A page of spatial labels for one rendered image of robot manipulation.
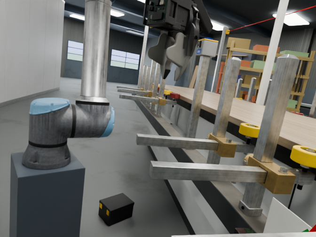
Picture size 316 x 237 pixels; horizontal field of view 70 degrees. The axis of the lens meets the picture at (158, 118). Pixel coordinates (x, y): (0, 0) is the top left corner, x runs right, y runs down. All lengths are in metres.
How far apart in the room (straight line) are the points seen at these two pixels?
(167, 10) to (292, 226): 0.49
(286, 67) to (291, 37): 9.79
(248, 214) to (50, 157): 0.75
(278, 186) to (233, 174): 0.10
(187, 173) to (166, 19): 0.32
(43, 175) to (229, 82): 0.78
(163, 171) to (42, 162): 0.63
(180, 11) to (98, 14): 0.66
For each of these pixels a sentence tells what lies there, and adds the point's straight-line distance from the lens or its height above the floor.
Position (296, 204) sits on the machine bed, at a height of 0.70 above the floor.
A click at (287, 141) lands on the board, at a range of 0.82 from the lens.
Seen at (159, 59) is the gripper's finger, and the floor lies 1.07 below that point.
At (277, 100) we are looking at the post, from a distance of 0.63.
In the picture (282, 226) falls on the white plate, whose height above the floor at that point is 0.76.
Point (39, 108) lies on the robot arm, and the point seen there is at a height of 0.84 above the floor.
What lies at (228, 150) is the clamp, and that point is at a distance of 0.81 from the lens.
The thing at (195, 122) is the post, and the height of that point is 0.84.
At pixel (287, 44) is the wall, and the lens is 10.41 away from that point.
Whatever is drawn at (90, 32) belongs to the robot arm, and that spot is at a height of 1.17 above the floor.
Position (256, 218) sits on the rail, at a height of 0.70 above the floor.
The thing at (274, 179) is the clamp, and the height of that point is 0.84.
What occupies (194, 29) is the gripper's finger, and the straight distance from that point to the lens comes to 0.46.
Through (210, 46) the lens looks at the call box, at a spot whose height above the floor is 1.19.
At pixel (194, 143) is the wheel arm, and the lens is 0.78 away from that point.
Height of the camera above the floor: 1.04
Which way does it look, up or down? 11 degrees down
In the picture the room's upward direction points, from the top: 9 degrees clockwise
